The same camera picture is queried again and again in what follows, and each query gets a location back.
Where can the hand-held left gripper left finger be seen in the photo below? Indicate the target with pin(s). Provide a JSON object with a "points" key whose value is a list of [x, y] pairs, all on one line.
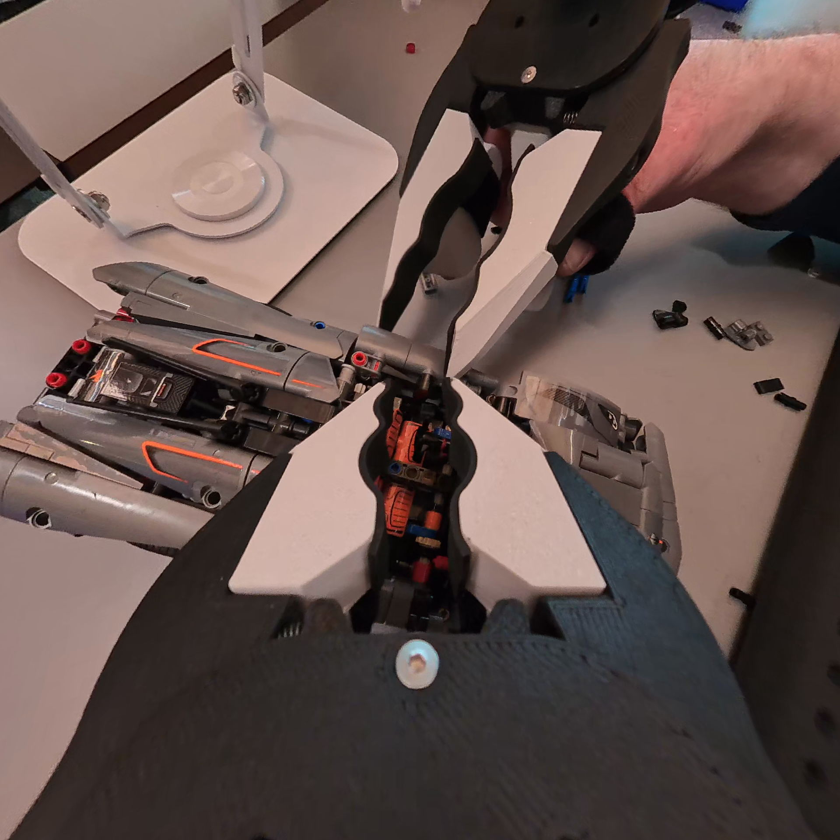
{"points": [[308, 518]]}

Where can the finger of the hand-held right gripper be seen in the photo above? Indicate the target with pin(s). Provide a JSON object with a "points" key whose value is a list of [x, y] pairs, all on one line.
{"points": [[531, 216], [420, 197]]}

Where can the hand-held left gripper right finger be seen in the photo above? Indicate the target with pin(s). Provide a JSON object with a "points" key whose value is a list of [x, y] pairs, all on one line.
{"points": [[525, 518]]}

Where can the grey orange lego car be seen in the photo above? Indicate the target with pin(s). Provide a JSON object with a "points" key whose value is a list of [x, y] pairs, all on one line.
{"points": [[262, 367]]}

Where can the blue lego axle connector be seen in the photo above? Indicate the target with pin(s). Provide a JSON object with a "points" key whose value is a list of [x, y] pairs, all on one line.
{"points": [[577, 287]]}

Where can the short black lego connector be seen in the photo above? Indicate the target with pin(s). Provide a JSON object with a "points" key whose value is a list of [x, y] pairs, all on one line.
{"points": [[712, 326]]}

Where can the black lego pin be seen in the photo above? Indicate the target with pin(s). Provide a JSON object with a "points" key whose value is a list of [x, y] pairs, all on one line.
{"points": [[789, 401], [740, 595]]}

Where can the grey studded lego plate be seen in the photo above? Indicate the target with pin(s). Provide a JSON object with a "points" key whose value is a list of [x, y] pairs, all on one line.
{"points": [[748, 333]]}

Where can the black lego tile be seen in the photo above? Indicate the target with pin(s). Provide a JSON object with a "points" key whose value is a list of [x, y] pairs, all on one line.
{"points": [[768, 385]]}

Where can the person's right hand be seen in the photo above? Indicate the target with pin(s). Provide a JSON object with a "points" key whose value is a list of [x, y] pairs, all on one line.
{"points": [[689, 131]]}

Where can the white book stand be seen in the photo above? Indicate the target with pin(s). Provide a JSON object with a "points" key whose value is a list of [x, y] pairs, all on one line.
{"points": [[315, 170]]}

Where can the person's navy clothing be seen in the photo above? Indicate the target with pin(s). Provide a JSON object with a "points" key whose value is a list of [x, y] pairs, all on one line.
{"points": [[794, 213]]}

